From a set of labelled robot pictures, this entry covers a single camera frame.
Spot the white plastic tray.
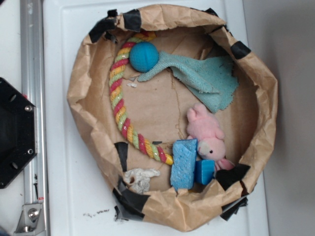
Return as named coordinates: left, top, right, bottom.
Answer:
left=43, top=0, right=269, bottom=236

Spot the brown paper bag bin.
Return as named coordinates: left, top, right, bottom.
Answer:
left=67, top=4, right=278, bottom=232

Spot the pink plush bunny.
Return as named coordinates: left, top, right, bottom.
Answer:
left=187, top=103, right=235, bottom=171

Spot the blue rubber ball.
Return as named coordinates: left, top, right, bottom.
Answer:
left=129, top=42, right=159, bottom=72

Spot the crumpled white paper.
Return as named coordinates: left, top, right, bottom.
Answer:
left=124, top=168, right=160, bottom=194

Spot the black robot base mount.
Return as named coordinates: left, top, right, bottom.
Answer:
left=0, top=78, right=36, bottom=189

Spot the blue sponge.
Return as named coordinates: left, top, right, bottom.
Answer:
left=170, top=139, right=197, bottom=191

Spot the multicolour twisted rope toy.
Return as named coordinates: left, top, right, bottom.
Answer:
left=108, top=31, right=174, bottom=166

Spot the aluminium extrusion rail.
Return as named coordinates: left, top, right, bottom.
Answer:
left=14, top=0, right=50, bottom=236

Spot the teal terry cloth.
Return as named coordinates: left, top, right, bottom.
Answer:
left=138, top=52, right=239, bottom=113

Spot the blue plastic block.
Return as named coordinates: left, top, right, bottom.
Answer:
left=194, top=160, right=215, bottom=185

